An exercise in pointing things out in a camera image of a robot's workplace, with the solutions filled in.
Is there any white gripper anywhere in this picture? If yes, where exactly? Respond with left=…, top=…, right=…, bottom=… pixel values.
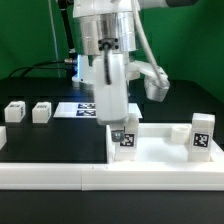
left=93, top=54, right=170, bottom=142

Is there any white square table top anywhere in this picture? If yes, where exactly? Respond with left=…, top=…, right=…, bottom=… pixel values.
left=106, top=123, right=224, bottom=163

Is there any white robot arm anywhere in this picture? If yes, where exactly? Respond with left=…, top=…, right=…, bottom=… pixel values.
left=73, top=0, right=198, bottom=142

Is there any white marker sheet with tags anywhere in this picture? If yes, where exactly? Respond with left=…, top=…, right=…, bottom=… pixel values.
left=53, top=101, right=143, bottom=119

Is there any white U-shaped obstacle fence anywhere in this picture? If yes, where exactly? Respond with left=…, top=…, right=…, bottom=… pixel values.
left=0, top=126, right=224, bottom=192

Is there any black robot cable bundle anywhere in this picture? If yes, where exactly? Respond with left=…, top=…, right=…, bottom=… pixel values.
left=7, top=0, right=78, bottom=78

